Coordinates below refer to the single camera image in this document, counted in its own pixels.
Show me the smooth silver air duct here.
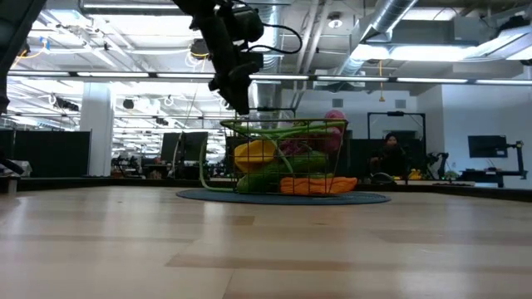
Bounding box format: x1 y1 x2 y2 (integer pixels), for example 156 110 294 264
336 0 420 78

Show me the short green cucumber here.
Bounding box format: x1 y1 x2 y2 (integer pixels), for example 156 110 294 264
235 171 284 194

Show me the black metal rack frame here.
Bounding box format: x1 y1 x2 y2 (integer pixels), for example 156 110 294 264
367 110 427 142

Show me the person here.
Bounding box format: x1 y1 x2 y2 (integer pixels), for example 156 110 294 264
371 131 409 179

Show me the yellow star fruit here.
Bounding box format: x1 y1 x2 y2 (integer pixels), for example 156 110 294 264
233 140 278 174

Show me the long orange carrot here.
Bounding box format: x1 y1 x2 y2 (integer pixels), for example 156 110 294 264
279 175 359 197

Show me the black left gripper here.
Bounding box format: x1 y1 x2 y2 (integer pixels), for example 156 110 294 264
189 7 265 116

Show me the black office desk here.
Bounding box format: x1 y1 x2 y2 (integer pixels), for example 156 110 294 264
464 168 530 189

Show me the round dark blue placemat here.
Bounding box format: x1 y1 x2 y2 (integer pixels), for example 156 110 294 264
175 188 392 206

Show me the black wall monitor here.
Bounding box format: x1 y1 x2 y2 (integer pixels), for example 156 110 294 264
467 135 509 159

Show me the long ceiling light bar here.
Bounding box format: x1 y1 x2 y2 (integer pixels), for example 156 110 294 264
7 69 532 86

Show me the black desk monitor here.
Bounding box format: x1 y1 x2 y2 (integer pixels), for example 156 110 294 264
181 131 209 164
160 132 183 165

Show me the black partition panel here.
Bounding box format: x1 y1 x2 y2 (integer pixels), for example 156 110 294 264
0 129 92 179

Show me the gold wire basket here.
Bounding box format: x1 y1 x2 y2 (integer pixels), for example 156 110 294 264
219 118 350 196

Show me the white pillar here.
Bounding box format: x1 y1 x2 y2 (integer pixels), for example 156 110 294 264
80 82 114 178

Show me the purple dragon fruit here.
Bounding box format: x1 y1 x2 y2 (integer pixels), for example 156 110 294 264
278 109 349 158

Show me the long dark green cucumber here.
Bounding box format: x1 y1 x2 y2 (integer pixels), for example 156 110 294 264
249 149 330 176

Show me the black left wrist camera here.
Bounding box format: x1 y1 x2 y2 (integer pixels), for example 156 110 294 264
226 4 265 43

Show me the grey metal block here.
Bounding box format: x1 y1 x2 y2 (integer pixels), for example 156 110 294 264
0 174 20 194

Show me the green long bean bundle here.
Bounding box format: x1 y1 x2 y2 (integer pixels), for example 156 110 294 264
198 119 348 194

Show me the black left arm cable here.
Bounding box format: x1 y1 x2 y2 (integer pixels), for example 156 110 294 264
247 22 303 56

